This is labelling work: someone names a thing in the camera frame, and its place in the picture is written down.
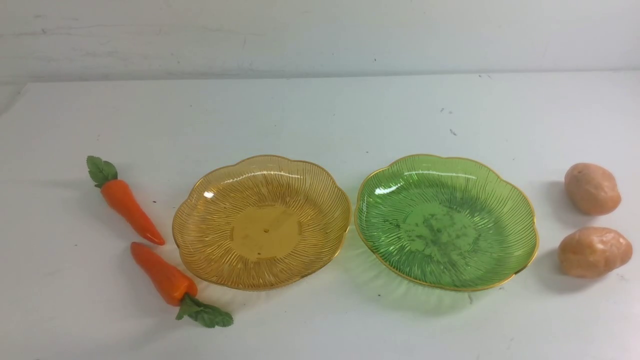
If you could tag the orange toy carrot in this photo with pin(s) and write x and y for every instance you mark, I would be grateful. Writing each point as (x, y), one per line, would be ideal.
(178, 289)
(119, 196)

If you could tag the brown toy potato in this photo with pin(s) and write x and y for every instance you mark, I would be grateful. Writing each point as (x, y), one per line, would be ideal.
(593, 252)
(592, 189)

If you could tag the amber ribbed plastic plate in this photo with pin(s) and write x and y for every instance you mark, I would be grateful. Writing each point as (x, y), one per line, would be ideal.
(262, 223)

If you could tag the green ribbed plastic plate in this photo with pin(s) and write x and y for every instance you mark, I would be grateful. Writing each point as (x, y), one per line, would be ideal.
(448, 223)

